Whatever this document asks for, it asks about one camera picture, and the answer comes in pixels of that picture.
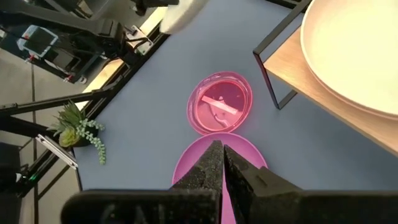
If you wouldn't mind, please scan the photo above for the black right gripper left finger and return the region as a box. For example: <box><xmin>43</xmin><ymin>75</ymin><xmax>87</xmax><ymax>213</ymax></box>
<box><xmin>60</xmin><ymin>139</ymin><xmax>224</xmax><ymax>224</ymax></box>

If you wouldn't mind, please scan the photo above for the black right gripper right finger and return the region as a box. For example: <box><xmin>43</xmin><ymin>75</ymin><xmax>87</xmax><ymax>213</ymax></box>
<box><xmin>224</xmin><ymin>145</ymin><xmax>398</xmax><ymax>224</ymax></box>

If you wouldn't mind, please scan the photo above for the magenta matte plate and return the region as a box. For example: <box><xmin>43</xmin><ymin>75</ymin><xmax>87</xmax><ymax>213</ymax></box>
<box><xmin>171</xmin><ymin>131</ymin><xmax>269</xmax><ymax>224</ymax></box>

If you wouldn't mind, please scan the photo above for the pink transparent plate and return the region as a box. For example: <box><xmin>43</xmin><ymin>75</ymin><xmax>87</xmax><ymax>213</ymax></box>
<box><xmin>186</xmin><ymin>71</ymin><xmax>254</xmax><ymax>136</ymax></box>

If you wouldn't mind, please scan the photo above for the peach matte plate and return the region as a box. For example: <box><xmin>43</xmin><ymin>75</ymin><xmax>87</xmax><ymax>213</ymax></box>
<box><xmin>300</xmin><ymin>0</ymin><xmax>398</xmax><ymax>121</ymax></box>

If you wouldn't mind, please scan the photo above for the wooden table side board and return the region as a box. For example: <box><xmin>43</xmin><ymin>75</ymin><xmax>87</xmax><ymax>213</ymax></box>
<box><xmin>74</xmin><ymin>6</ymin><xmax>169</xmax><ymax>111</ymax></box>

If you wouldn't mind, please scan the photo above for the potted succulent plant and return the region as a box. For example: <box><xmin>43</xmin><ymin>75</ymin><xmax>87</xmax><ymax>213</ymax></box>
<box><xmin>48</xmin><ymin>101</ymin><xmax>107</xmax><ymax>166</ymax></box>

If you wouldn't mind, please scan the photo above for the blue-framed touchscreen monitor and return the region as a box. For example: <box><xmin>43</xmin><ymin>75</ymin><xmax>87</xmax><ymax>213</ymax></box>
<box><xmin>17</xmin><ymin>24</ymin><xmax>59</xmax><ymax>58</ymax></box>

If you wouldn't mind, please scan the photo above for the silver metal frame bracket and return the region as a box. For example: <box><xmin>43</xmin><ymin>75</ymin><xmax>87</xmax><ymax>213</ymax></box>
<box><xmin>35</xmin><ymin>133</ymin><xmax>78</xmax><ymax>170</ymax></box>

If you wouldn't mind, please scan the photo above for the wooden shelf with black frame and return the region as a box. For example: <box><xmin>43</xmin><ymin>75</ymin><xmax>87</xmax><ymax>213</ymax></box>
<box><xmin>252</xmin><ymin>0</ymin><xmax>398</xmax><ymax>157</ymax></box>

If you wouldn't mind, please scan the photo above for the black metal rig frame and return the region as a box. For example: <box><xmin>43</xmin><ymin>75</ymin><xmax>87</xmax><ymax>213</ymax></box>
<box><xmin>0</xmin><ymin>0</ymin><xmax>312</xmax><ymax>224</ymax></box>

